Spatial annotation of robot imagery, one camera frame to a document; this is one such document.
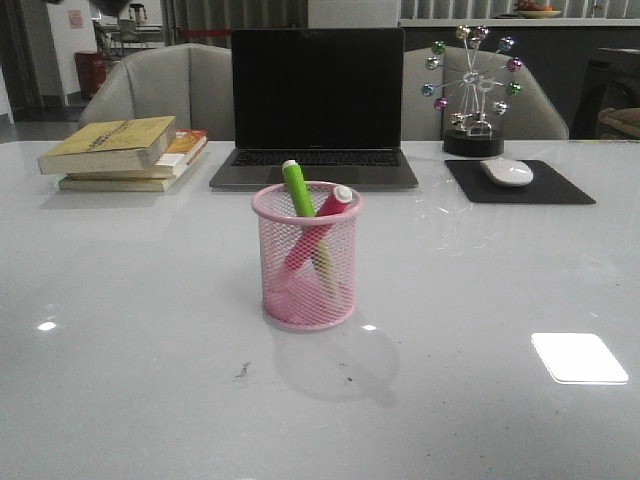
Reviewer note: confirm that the pink highlighter pen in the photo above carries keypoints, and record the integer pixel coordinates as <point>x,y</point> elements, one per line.
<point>339,198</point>

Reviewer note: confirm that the green highlighter pen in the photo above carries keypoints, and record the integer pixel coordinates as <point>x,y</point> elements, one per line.
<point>303,205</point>

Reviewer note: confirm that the pink mesh pen holder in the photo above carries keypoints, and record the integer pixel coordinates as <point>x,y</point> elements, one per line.
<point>298,300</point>

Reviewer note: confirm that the grey open laptop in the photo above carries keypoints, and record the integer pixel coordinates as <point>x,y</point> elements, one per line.
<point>328,98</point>

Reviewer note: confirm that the orange middle book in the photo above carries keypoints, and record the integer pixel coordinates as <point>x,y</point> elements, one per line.
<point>183,151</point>

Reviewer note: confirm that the black mouse pad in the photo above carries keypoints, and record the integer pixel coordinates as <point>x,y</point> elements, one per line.
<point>548,186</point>

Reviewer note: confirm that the ferris wheel desk ornament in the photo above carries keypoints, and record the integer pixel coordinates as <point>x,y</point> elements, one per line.
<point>483,87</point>

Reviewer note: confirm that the white computer mouse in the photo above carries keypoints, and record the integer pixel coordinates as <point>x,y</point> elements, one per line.
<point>507,172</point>

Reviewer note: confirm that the grey left armchair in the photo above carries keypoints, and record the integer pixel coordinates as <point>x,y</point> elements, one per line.
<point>190,81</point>

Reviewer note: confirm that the grey armchair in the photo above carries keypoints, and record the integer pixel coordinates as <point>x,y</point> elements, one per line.
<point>429,97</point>
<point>190,81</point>

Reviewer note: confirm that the grey right armchair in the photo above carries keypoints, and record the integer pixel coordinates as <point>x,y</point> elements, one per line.
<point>429,97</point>

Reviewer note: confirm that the yellow top book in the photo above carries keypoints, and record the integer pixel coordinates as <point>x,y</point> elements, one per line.
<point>118,145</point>

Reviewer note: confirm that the bottom pale book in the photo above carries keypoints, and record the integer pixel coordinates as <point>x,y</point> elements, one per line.
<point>150,185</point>

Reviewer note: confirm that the red trash bin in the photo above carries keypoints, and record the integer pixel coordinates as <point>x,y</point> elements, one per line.
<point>91,71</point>

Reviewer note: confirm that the fruit bowl on counter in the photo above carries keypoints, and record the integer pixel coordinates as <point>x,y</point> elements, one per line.
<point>535,10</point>

